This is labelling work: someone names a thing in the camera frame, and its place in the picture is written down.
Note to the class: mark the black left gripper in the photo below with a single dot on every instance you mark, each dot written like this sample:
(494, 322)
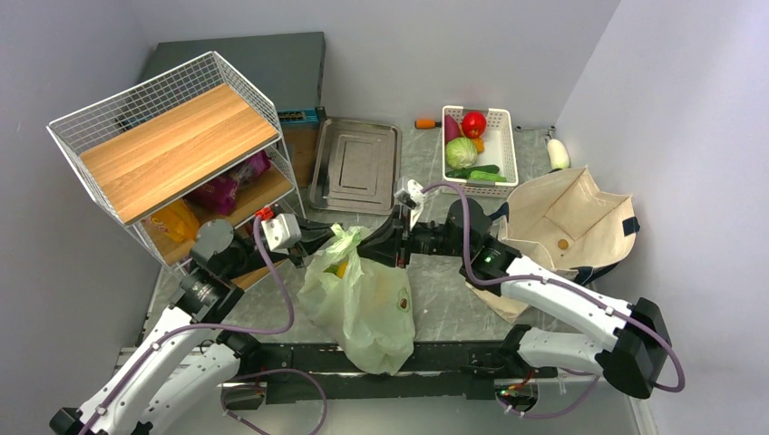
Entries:
(314, 235)

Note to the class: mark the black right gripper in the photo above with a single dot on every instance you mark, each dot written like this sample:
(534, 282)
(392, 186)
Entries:
(383, 246)

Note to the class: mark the yellow lemon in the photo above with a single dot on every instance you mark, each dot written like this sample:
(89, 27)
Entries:
(338, 269)

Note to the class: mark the green avocado plastic bag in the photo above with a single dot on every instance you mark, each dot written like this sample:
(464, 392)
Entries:
(369, 312)

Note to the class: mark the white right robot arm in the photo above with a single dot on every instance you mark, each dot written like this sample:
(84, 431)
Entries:
(625, 343)

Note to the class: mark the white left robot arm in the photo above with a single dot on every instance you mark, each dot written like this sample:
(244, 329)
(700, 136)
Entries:
(190, 350)

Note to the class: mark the purple snack bag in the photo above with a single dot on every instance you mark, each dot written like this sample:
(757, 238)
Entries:
(219, 195)

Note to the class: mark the yellow snack bag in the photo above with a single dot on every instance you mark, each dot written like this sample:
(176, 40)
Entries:
(176, 221)

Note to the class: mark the beige canvas tote bag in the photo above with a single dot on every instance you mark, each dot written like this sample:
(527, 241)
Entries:
(565, 223)

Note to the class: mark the metal tray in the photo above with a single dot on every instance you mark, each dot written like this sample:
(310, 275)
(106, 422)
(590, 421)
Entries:
(357, 166)

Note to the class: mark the light green bitter gourd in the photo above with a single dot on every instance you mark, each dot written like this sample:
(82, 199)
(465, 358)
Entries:
(486, 176)

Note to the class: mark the green cabbage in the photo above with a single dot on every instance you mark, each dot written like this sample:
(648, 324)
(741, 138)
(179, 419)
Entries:
(460, 153)

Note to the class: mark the purple sweet potato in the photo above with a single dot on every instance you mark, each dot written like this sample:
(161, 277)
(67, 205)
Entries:
(451, 129)

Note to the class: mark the orange small pepper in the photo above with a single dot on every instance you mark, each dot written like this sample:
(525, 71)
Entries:
(478, 143)

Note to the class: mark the red apple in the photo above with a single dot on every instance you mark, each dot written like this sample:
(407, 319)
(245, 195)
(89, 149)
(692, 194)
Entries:
(473, 124)

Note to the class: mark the white plastic basket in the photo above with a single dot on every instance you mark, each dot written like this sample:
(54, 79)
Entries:
(498, 157)

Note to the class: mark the top wooden shelf board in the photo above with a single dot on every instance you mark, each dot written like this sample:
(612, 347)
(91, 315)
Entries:
(147, 167)

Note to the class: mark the white radish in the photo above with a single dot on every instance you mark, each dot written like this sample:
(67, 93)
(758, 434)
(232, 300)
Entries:
(558, 154)

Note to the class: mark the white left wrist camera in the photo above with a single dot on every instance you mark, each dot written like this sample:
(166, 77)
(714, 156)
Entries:
(277, 231)

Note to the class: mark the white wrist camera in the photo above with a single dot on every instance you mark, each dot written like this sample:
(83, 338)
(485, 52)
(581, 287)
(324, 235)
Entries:
(410, 196)
(277, 231)

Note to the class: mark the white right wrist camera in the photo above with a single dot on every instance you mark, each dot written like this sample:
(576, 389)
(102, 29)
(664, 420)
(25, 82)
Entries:
(410, 196)

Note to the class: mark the white wire shelf rack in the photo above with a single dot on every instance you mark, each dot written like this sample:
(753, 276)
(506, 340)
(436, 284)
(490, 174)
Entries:
(82, 130)

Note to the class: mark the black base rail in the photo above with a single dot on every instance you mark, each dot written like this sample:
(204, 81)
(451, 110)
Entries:
(456, 372)

